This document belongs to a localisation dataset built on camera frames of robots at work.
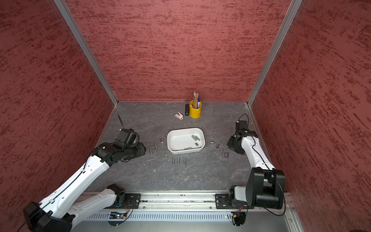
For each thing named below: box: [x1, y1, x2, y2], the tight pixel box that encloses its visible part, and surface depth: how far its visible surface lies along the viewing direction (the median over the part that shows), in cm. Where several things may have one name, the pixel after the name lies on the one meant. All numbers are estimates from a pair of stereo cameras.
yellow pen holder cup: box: [188, 100, 203, 119], surface depth 108 cm
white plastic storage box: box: [166, 127, 206, 155], surface depth 99 cm
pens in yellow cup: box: [192, 91, 201, 109], surface depth 108 cm
